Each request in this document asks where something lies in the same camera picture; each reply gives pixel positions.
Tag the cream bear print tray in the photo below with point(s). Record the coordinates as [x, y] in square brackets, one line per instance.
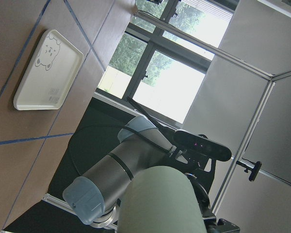
[49, 74]

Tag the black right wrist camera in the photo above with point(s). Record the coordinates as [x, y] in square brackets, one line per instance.
[201, 145]

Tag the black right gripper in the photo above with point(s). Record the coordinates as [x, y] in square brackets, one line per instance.
[200, 170]

